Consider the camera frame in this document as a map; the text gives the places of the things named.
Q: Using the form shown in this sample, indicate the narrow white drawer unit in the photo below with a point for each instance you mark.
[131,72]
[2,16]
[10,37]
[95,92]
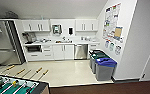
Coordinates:
[94,46]

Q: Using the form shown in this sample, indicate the stainless steel sink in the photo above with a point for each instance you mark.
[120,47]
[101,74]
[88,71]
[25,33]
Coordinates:
[63,42]

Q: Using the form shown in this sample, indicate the stainless steel dishwasher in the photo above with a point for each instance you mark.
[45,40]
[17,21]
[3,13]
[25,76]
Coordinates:
[81,51]

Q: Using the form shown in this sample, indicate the foosball table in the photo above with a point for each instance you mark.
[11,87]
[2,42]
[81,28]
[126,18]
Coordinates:
[14,85]

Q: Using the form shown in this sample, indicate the stainless steel refrigerator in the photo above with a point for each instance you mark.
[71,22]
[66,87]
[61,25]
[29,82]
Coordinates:
[6,43]

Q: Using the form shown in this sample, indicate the steel paper towel dispenser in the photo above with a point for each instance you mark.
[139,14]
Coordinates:
[57,29]

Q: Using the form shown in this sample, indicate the white three-drawer unit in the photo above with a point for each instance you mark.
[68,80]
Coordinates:
[47,52]

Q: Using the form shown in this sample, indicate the black coffee machine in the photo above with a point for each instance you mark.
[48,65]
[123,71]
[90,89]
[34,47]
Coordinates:
[29,37]

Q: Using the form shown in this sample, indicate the grey bin blue lid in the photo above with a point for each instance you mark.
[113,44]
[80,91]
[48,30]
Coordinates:
[105,68]

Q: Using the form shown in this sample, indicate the blue recycling bin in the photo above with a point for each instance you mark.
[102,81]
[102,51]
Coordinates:
[99,57]

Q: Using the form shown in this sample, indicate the chrome faucet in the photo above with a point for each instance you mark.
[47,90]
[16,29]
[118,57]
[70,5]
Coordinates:
[63,38]

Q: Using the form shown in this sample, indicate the small recycling wall sign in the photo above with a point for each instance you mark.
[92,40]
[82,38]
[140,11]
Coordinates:
[111,46]
[106,44]
[118,50]

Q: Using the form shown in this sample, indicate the black soap dispenser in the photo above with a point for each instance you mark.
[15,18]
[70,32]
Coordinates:
[70,30]

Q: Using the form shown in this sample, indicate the wide white drawer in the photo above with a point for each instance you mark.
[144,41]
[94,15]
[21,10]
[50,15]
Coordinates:
[33,56]

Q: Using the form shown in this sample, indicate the white two-door sink cabinet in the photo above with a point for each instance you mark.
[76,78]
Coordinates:
[63,52]

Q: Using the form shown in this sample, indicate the blue spray bottle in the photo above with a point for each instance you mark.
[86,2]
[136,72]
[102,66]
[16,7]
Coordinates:
[42,17]

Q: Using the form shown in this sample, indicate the built-in black microwave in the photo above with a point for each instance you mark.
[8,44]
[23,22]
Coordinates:
[33,48]

